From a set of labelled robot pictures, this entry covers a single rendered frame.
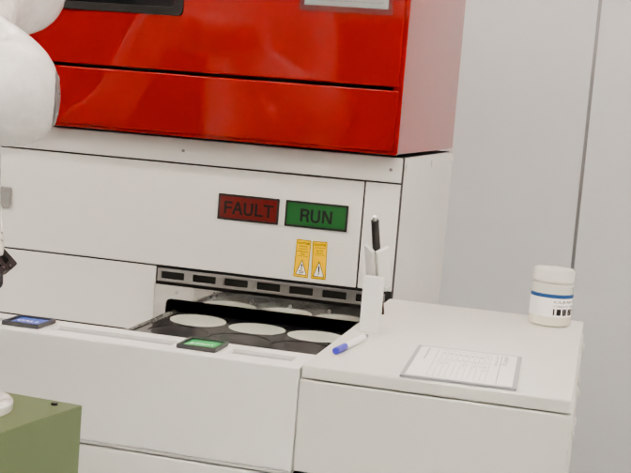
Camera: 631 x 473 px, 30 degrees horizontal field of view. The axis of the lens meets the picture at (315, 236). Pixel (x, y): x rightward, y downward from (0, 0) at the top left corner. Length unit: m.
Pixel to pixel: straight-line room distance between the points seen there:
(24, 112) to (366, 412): 0.57
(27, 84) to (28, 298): 1.07
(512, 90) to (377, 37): 1.54
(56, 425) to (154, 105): 0.90
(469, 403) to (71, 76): 1.09
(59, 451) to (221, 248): 0.84
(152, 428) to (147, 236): 0.71
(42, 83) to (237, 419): 0.52
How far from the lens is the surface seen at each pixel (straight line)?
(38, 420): 1.39
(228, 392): 1.57
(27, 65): 1.36
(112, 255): 2.29
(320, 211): 2.14
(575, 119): 3.57
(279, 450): 1.57
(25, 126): 1.36
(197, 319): 2.13
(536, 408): 1.50
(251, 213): 2.18
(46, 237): 2.34
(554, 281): 1.99
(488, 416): 1.51
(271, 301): 2.18
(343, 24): 2.09
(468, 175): 3.59
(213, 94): 2.15
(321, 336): 2.07
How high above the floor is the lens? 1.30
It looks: 6 degrees down
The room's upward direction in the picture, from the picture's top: 5 degrees clockwise
